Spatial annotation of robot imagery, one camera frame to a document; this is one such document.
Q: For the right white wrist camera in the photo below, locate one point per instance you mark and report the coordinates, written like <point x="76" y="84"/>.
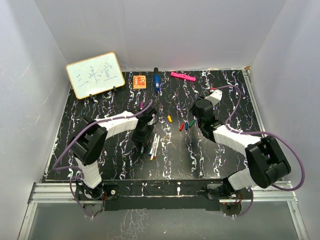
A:
<point x="215" y="97"/>

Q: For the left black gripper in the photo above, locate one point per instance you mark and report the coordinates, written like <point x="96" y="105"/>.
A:
<point x="144" y="139"/>

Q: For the aluminium frame rail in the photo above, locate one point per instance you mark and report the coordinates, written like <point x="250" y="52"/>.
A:
<point x="160" y="210"/>

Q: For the yellow pen cap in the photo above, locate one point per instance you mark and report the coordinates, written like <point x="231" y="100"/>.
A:
<point x="169" y="118"/>

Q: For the small whiteboard with wooden frame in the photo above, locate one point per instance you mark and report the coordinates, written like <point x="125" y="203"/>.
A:
<point x="95" y="75"/>

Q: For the white pen yellow tip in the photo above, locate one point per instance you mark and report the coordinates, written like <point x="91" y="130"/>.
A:
<point x="154" y="148"/>

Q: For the pink plastic clip bar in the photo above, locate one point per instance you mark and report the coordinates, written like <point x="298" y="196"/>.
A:
<point x="183" y="76"/>

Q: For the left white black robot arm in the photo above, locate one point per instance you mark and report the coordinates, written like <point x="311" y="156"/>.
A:
<point x="93" y="134"/>

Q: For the white pen red tip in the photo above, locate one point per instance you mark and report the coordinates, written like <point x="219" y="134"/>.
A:
<point x="156" y="147"/>

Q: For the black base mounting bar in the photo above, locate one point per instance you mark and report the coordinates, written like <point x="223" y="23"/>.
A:
<point x="116" y="195"/>

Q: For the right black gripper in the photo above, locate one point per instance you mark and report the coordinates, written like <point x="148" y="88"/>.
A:
<point x="193" y="110"/>

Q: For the orange mini notebook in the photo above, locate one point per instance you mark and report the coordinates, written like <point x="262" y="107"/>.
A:
<point x="139" y="82"/>

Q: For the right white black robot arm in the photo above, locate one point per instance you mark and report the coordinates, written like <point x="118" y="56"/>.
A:
<point x="266" y="161"/>

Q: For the purple pen cap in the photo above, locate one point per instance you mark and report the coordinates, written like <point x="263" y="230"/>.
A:
<point x="142" y="105"/>

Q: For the white pen blue tip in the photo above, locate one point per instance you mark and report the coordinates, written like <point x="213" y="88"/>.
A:
<point x="152" y="145"/>

